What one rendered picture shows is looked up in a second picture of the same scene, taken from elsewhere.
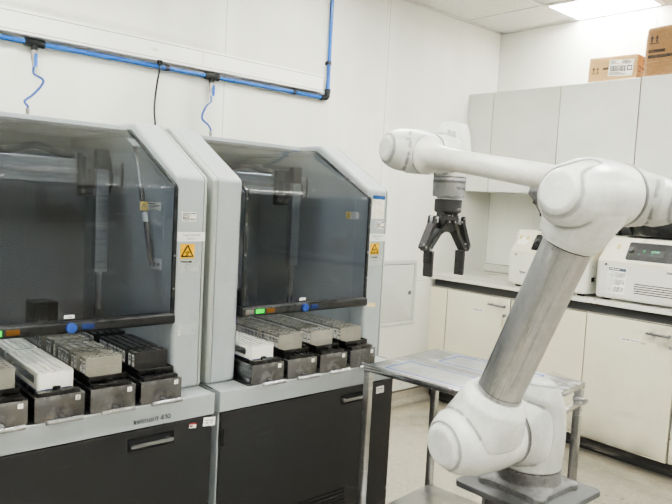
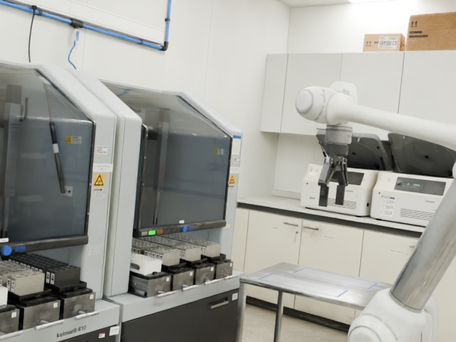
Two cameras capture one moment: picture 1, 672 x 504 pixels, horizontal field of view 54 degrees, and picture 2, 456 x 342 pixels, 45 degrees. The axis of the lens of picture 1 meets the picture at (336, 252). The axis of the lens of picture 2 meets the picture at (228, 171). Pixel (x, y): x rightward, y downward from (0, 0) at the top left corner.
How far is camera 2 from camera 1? 49 cm
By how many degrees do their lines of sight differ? 13
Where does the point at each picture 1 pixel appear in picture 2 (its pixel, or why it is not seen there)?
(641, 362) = not seen: hidden behind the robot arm
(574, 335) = (353, 248)
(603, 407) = not seen: hidden behind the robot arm
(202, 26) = not seen: outside the picture
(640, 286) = (405, 210)
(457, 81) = (259, 42)
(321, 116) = (160, 64)
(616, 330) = (386, 243)
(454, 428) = (377, 331)
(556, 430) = (434, 328)
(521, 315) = (435, 241)
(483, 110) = (278, 67)
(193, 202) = (105, 137)
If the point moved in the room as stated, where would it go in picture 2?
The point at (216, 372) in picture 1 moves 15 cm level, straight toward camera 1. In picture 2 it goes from (115, 286) to (123, 298)
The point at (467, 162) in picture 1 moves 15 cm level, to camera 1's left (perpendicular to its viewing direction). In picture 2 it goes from (373, 117) to (327, 112)
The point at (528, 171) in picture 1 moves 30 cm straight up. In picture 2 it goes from (421, 127) to (432, 25)
